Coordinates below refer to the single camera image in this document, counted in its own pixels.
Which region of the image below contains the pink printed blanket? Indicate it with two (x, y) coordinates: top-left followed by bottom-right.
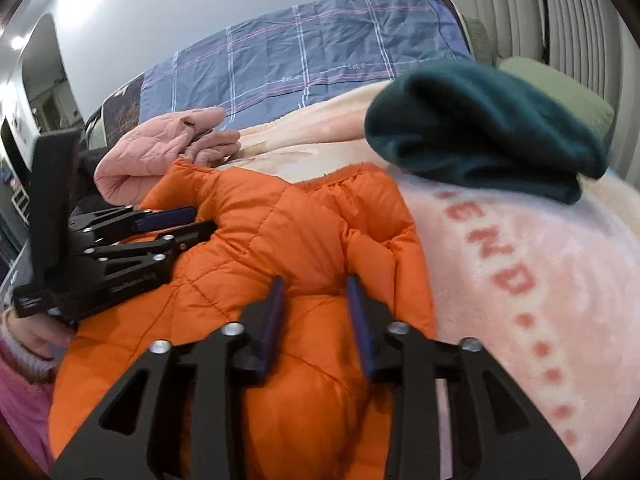
(220, 82), (640, 467)

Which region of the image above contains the person's left hand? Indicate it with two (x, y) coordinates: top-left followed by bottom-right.
(4, 309), (75, 362)

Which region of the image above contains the dark plant-print pillow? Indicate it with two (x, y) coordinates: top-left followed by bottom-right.
(84, 72), (152, 137)

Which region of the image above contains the blue plaid bedsheet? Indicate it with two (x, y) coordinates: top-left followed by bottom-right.
(140, 0), (476, 132)

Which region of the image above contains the pink quilted jacket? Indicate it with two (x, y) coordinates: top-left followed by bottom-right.
(94, 106), (243, 207)

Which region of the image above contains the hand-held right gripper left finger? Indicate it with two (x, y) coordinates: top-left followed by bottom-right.
(52, 276), (289, 480)

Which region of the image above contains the grey pleated curtain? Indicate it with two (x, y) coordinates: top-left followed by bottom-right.
(465, 0), (640, 181)

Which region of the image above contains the dark green sweater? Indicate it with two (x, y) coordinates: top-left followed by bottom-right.
(364, 61), (611, 206)

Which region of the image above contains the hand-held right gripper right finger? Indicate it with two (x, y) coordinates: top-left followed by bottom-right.
(346, 275), (583, 480)

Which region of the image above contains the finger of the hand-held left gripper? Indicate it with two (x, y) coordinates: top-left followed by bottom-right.
(69, 206), (197, 235)
(75, 219), (219, 286)

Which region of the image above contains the light green cushion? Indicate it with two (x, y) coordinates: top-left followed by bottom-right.
(462, 16), (617, 147)

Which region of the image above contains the orange puffer jacket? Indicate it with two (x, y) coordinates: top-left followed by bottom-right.
(49, 157), (439, 480)

